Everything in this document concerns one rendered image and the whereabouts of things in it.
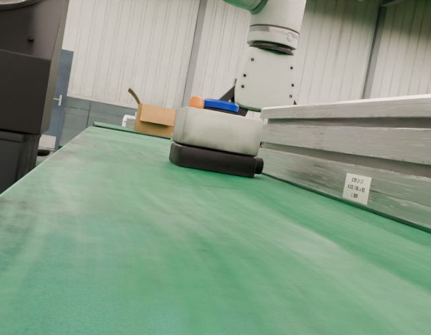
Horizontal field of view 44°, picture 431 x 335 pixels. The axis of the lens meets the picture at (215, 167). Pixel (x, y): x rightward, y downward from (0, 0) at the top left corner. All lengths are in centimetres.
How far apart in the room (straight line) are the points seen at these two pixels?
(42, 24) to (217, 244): 59
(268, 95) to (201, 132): 36
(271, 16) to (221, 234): 70
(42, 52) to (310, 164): 36
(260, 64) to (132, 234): 72
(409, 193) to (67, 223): 25
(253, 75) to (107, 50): 1087
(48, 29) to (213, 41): 1131
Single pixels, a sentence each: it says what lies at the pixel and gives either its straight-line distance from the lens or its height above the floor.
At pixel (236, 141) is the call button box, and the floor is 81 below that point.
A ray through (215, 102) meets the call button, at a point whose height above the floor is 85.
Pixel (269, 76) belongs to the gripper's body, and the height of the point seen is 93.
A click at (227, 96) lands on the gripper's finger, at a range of 87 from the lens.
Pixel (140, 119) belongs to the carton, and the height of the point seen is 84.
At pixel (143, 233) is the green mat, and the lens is 17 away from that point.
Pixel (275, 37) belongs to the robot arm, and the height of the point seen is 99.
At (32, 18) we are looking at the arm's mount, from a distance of 74.
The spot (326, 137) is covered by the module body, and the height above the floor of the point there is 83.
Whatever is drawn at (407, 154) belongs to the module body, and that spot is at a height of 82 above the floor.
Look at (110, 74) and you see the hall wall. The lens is 1169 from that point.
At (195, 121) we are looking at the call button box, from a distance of 52.
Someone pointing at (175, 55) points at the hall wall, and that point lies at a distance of 1181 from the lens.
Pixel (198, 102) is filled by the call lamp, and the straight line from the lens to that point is 52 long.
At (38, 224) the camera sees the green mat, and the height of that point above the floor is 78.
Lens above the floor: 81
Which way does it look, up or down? 3 degrees down
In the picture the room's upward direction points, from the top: 10 degrees clockwise
